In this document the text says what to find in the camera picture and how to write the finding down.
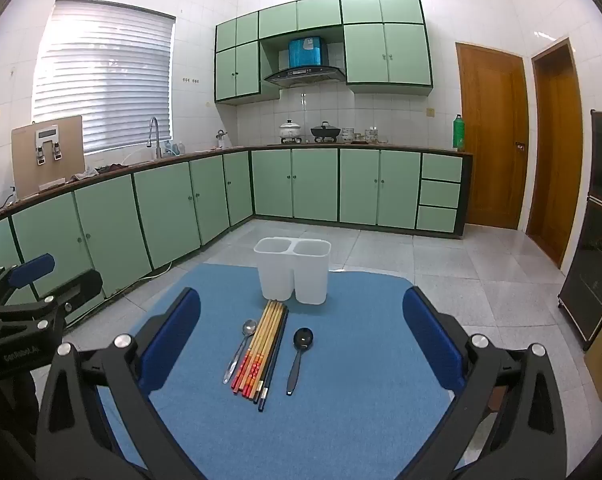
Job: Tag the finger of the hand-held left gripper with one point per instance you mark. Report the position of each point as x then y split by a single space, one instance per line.
78 285
31 267

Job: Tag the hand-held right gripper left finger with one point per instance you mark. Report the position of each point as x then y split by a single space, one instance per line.
173 340

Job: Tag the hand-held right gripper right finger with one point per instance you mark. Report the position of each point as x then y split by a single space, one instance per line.
433 340

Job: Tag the red printed bamboo chopstick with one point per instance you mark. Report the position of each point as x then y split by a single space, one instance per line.
252 377
239 374
256 379
246 375

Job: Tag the silver metal spoon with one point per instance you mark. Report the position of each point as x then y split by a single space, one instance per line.
249 328

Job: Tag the black chopstick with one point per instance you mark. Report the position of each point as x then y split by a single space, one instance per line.
266 390
276 360

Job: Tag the black plastic spoon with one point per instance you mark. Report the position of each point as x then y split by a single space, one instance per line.
303 338

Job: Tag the white two-compartment utensil holder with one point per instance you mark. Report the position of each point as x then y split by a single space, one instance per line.
311 280

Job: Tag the blue table mat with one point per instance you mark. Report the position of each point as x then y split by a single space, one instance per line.
361 360

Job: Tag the dark cloth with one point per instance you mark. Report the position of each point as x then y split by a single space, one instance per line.
86 174

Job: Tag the clear plastic bottle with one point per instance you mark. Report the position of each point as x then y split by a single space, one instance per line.
177 149

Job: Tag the metal kitchen faucet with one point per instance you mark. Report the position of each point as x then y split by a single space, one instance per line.
154 135

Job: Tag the black glass-front cabinet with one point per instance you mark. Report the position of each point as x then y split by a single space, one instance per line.
596 260

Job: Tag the green base cabinets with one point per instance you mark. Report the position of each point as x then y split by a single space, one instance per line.
311 185

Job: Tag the white window blind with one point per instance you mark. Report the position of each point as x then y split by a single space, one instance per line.
106 75

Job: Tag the green bottle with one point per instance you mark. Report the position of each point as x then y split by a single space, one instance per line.
458 132

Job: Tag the wooden door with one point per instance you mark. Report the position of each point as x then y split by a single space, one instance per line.
561 160
491 135

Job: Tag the glass jars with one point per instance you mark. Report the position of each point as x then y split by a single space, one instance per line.
372 135

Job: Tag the stack of small bowls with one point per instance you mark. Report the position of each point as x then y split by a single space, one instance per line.
348 135

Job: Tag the black wok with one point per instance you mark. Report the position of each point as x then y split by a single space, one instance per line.
326 132

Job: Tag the white cooking pot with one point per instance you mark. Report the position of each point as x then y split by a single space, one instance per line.
290 130

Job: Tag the range hood with blue film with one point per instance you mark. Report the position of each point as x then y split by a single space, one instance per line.
306 76

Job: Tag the green wall cabinets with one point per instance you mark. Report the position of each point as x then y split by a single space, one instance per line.
406 55

